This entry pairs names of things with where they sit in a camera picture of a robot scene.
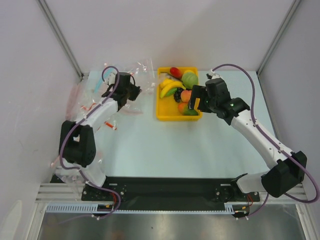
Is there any left aluminium corner post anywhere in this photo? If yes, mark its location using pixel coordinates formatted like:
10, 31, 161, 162
36, 0, 84, 80

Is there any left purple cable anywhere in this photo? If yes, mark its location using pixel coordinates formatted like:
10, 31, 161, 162
58, 65, 122, 221

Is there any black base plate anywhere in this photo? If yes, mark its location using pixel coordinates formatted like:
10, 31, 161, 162
79, 176, 260, 212

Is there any clear small orange-zipper bag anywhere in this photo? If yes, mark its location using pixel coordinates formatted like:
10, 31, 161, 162
80, 99, 118, 133

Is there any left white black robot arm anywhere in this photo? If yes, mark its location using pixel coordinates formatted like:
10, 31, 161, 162
59, 72, 142, 200

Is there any aluminium front rail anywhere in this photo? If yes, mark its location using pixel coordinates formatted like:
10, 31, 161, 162
35, 183, 307, 204

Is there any aluminium corner post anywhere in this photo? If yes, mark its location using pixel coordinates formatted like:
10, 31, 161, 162
36, 0, 84, 80
256, 0, 303, 77

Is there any white slotted cable duct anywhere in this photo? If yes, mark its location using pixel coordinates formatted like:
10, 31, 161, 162
45, 203, 247, 215

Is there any clear blue-zipper zip bag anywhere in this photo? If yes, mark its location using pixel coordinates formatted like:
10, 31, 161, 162
93, 68, 117, 93

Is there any yellow toy banana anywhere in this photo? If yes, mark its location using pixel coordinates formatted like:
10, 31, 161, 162
159, 81, 186, 99

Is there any yellow plastic bin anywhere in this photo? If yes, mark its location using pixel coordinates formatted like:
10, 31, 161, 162
155, 67, 203, 122

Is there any clear pink-zipper zip bag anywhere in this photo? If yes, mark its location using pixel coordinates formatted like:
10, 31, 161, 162
65, 83, 82, 121

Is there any red toy mango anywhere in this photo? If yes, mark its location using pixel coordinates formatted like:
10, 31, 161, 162
169, 67, 183, 79

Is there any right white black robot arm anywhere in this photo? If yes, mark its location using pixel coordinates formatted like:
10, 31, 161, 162
188, 78, 307, 201

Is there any right aluminium corner post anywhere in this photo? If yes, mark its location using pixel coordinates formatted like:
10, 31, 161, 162
256, 0, 303, 77

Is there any orange green toy mango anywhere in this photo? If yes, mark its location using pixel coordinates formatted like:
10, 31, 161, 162
177, 102, 199, 116

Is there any grey toy fish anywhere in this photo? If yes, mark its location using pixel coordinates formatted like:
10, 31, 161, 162
159, 72, 173, 79

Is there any clear orange-zipper zip bag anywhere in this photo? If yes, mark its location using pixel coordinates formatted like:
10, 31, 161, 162
115, 57, 157, 116

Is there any peach toy fruit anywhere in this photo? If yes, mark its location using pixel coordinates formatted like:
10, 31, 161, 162
180, 90, 192, 103

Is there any dark toy grape bunch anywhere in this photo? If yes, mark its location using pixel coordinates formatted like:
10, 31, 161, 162
173, 88, 184, 103

